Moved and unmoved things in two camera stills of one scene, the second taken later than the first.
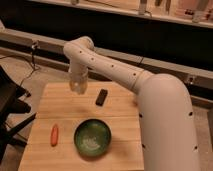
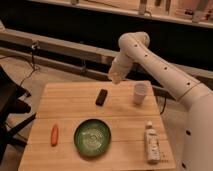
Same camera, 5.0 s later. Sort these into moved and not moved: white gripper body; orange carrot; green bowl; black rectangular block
Moved: white gripper body
Not moved: black rectangular block; green bowl; orange carrot
